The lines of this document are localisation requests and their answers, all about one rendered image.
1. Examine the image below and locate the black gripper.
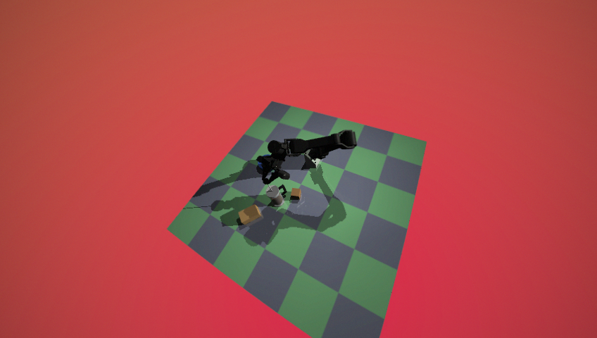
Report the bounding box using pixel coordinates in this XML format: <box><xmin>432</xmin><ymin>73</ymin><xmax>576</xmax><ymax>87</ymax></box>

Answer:
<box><xmin>256</xmin><ymin>154</ymin><xmax>290</xmax><ymax>184</ymax></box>

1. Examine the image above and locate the coffee press plunger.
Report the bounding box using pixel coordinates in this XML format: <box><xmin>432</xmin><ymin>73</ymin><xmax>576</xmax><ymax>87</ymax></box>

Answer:
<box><xmin>263</xmin><ymin>178</ymin><xmax>287</xmax><ymax>207</ymax></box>

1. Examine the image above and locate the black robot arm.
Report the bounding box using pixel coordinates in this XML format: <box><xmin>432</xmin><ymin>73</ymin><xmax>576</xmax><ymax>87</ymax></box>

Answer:
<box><xmin>261</xmin><ymin>130</ymin><xmax>356</xmax><ymax>167</ymax></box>

